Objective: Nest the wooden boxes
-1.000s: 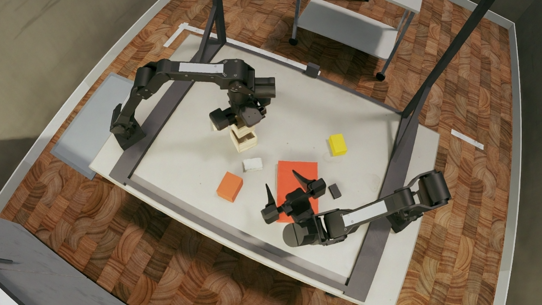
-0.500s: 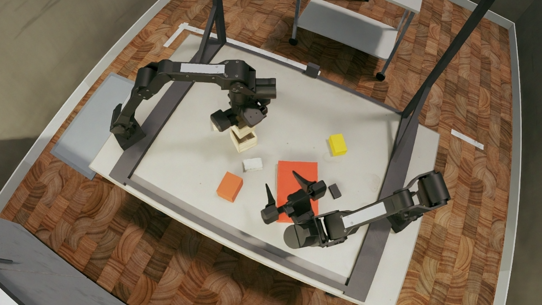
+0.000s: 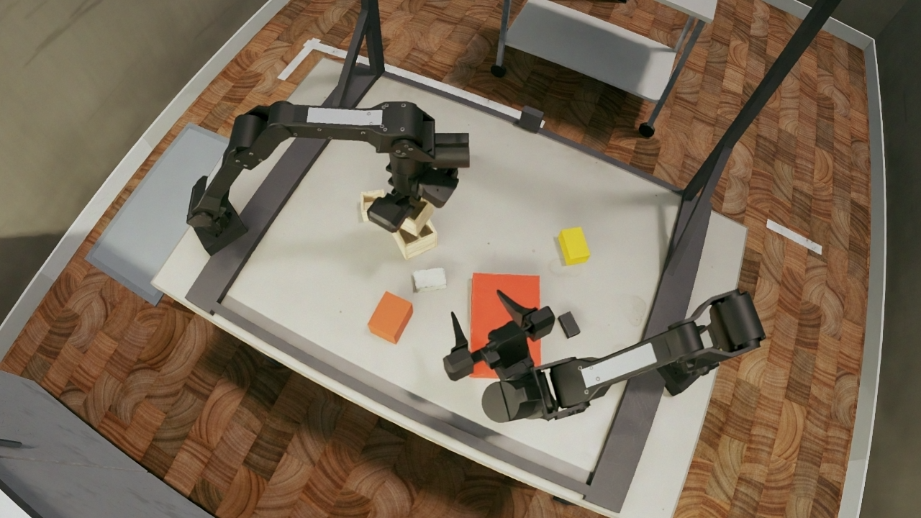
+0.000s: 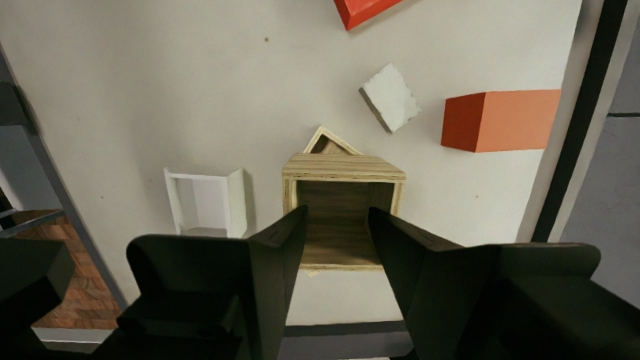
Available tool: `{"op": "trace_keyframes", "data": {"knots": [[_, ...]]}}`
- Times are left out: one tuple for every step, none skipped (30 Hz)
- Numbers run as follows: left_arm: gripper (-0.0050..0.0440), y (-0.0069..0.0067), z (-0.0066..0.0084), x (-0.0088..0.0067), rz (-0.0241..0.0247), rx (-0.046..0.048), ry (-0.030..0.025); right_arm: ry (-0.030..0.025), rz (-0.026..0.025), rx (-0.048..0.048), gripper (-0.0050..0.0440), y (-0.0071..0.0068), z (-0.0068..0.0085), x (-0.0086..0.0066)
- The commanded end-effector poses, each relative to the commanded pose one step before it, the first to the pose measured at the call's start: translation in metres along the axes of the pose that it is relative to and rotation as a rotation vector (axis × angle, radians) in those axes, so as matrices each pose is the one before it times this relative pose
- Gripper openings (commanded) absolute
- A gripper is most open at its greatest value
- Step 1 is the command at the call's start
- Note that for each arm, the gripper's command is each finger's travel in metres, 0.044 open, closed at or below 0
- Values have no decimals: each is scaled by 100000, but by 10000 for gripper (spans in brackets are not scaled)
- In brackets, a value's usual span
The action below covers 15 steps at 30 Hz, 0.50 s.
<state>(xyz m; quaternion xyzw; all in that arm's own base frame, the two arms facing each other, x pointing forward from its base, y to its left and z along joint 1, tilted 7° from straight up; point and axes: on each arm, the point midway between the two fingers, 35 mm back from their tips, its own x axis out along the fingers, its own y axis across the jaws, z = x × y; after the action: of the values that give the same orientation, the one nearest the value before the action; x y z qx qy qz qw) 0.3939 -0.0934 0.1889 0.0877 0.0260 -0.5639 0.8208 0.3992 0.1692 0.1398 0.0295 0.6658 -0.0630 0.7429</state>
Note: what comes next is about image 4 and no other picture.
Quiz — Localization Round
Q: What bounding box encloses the white rectangular block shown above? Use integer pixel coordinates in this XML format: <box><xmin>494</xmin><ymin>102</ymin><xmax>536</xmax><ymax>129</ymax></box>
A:
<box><xmin>358</xmin><ymin>62</ymin><xmax>422</xmax><ymax>133</ymax></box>

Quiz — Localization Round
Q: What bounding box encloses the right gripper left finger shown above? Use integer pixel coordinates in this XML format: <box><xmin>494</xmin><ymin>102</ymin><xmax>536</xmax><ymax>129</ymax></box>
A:
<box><xmin>126</xmin><ymin>205</ymin><xmax>308</xmax><ymax>360</ymax></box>

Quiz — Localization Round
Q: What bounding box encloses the flat red-orange board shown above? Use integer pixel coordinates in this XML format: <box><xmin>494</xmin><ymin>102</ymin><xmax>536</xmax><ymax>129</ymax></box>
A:
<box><xmin>334</xmin><ymin>0</ymin><xmax>403</xmax><ymax>32</ymax></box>

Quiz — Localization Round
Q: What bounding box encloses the orange cube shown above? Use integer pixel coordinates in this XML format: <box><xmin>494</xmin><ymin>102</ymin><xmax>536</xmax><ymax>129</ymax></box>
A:
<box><xmin>440</xmin><ymin>89</ymin><xmax>562</xmax><ymax>153</ymax></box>

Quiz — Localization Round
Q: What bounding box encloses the white open box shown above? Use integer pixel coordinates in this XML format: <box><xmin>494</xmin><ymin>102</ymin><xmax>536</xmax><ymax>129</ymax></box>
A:
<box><xmin>164</xmin><ymin>164</ymin><xmax>247</xmax><ymax>238</ymax></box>

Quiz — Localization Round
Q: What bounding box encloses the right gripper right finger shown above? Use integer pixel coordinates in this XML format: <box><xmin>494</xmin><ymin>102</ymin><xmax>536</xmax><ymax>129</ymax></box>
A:
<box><xmin>368</xmin><ymin>207</ymin><xmax>601</xmax><ymax>360</ymax></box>

